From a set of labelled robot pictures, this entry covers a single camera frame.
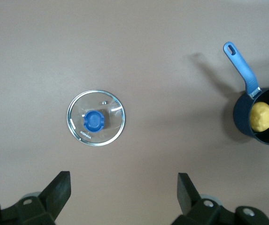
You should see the yellow potato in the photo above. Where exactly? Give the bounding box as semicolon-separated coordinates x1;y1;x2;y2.
249;102;269;133

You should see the dark pot with blue handle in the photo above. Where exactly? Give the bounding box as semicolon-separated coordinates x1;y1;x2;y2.
223;41;269;146

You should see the glass lid with blue knob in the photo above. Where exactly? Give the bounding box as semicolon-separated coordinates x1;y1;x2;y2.
67;89;126;147

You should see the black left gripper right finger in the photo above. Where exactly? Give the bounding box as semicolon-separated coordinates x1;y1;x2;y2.
177;172;269;225

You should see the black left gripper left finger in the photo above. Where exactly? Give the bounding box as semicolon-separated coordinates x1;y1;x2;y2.
0;171;72;225

